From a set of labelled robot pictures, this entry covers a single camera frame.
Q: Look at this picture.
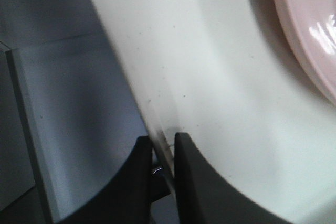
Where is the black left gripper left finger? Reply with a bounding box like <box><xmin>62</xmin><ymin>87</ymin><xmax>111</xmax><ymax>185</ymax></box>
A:
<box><xmin>61</xmin><ymin>136</ymin><xmax>152</xmax><ymax>223</ymax></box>

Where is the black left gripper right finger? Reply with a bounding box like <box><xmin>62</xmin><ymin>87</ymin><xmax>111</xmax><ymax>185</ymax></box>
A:
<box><xmin>174</xmin><ymin>133</ymin><xmax>286</xmax><ymax>223</ymax></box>

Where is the cream bear print tray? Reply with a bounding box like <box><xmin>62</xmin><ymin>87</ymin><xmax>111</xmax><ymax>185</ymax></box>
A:
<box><xmin>92</xmin><ymin>0</ymin><xmax>335</xmax><ymax>223</ymax></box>

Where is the pink round plate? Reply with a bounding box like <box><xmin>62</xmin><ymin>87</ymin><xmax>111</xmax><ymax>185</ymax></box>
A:
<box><xmin>274</xmin><ymin>0</ymin><xmax>335</xmax><ymax>103</ymax></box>

